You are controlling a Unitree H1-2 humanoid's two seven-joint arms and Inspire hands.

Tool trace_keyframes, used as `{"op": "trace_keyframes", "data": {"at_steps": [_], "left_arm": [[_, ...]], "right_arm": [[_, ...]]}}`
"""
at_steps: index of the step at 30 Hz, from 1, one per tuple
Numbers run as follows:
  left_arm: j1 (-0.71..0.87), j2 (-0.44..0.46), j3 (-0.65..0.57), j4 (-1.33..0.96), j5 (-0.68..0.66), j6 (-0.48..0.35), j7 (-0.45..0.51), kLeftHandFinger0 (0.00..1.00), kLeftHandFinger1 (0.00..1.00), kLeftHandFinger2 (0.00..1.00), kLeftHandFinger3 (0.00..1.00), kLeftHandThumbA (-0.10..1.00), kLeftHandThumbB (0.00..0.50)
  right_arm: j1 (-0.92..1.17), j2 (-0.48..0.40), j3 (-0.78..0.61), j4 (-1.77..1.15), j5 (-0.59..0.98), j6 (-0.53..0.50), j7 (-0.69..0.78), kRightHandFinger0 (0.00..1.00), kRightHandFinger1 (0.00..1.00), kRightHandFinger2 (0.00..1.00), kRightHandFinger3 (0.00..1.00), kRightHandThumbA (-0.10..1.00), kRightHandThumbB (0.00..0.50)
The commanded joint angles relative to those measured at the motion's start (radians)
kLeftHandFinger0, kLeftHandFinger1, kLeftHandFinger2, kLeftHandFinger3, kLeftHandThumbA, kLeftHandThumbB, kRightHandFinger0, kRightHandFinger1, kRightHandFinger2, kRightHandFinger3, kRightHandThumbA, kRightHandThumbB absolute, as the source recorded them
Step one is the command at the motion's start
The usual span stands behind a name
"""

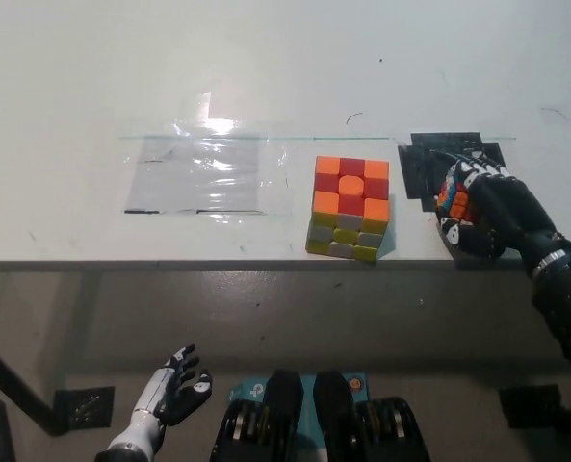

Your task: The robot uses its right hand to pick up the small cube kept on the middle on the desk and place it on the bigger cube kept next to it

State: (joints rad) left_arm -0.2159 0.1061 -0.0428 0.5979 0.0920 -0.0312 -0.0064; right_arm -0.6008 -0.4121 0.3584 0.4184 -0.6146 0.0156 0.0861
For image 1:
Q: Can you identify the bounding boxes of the black and white right hand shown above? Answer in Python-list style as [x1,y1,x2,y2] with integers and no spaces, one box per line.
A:
[431,148,570,276]

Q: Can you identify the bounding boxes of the white and black left hand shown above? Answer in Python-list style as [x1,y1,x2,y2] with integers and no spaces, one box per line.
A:
[131,343,214,428]

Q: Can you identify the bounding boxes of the small studded multicolour cube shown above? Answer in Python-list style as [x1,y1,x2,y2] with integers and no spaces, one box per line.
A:
[433,164,475,226]

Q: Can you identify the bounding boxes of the big orange yellow puzzle cube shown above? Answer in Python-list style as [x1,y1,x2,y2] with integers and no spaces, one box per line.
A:
[305,154,392,264]

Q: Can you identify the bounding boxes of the black tape patch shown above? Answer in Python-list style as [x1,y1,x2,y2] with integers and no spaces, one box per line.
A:
[396,132,513,213]

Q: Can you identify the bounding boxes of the black diagonal table brace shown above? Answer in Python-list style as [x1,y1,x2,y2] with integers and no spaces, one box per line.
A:
[0,331,67,438]

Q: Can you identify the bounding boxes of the clear plastic sheet patch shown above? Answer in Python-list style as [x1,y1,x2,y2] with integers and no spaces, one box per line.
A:
[119,91,296,223]

